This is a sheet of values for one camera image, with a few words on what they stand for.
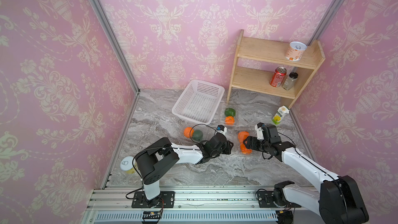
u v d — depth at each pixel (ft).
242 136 3.05
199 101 3.70
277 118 3.20
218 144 2.24
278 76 2.87
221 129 2.61
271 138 2.20
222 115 3.47
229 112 3.37
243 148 2.79
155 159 1.63
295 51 2.34
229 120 3.27
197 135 2.96
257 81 3.20
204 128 2.98
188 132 3.07
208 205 2.41
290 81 2.82
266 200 2.39
